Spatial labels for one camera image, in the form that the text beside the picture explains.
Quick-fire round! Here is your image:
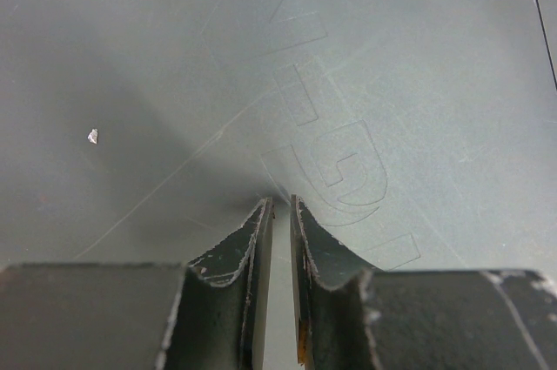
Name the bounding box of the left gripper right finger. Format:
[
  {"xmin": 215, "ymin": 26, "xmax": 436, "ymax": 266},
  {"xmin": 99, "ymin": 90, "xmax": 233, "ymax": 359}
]
[{"xmin": 290, "ymin": 195, "xmax": 383, "ymax": 369}]

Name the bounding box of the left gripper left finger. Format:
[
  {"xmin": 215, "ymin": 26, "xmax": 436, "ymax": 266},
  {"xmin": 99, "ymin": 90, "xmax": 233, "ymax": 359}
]
[{"xmin": 155, "ymin": 198, "xmax": 274, "ymax": 369}]

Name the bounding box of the dark blue network switch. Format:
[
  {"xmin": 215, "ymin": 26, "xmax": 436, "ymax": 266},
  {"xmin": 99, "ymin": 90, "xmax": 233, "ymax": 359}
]
[{"xmin": 1, "ymin": 0, "xmax": 556, "ymax": 369}]

